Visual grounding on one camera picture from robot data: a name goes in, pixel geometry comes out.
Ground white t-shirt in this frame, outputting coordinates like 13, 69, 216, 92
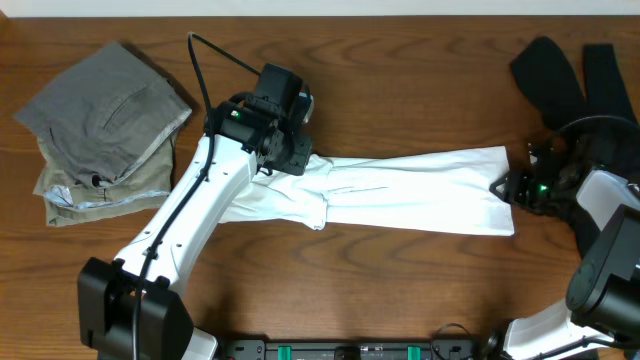
221, 146, 514, 236

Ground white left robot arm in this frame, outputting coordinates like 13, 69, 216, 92
77, 64, 314, 359

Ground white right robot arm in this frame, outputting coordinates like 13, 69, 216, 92
480, 165, 639, 359

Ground black garment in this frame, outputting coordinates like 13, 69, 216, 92
511, 37, 639, 261

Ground beige folded shorts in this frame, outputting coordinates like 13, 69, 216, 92
33, 135, 177, 227

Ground grey folded trousers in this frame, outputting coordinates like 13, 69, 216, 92
15, 42, 191, 187

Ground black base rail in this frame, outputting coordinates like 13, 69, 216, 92
213, 338, 494, 360

